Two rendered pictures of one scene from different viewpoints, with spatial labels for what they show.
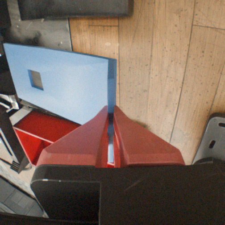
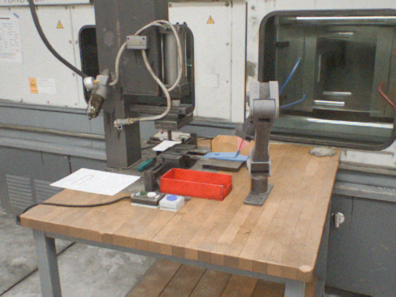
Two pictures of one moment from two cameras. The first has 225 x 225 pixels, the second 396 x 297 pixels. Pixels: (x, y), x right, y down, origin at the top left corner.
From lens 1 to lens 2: 1.81 m
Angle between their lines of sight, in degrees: 101
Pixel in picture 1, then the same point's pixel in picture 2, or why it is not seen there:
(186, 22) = not seen: hidden behind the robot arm
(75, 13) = (224, 165)
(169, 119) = (242, 185)
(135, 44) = (236, 175)
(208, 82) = not seen: hidden behind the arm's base
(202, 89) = not seen: hidden behind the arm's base
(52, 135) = (195, 172)
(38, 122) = (182, 176)
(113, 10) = (234, 167)
